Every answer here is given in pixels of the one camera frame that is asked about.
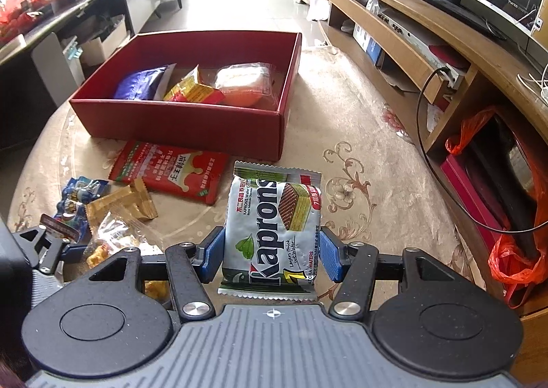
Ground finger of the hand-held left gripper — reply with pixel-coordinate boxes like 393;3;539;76
12;222;89;276

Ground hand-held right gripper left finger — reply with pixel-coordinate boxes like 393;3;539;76
87;226;226;325

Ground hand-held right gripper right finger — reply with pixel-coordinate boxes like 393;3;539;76
319;226;468;325

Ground clear packet of yellow chips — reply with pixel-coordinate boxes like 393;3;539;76
86;206;170;303

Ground blue sausage packet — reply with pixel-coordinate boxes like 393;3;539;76
40;176;111;243

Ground green wafer packet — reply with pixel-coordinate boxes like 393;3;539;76
218;161;323;301

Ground gold snack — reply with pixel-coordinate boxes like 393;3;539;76
85;179;158;224

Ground red cardboard box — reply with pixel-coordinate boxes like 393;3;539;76
68;30;303;162

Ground red and yellow snack packet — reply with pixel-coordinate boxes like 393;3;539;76
163;65;226;105

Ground clear packet with orange bun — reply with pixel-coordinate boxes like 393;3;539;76
213;62;273;110

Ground purple snack packet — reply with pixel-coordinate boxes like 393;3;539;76
113;64;177;101

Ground magenta flat box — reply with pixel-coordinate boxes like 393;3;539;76
440;154;507;252

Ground orange plastic bag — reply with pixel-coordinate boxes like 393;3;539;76
445;107;548;287

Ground blue and white box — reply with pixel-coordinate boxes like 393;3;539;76
353;23;385;68

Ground open cardboard box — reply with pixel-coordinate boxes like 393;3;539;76
79;19;130;64

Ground dark side table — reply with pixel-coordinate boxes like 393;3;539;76
0;0;162;150

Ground silver set-top box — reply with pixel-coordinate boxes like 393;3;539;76
367;0;466;90

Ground pile of red packets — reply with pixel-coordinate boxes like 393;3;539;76
0;0;49;45

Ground white paper bag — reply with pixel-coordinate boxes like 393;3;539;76
307;0;331;23

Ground wooden television stand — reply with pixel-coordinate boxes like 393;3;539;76
294;0;548;317

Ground black cable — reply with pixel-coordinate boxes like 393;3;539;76
416;64;548;235

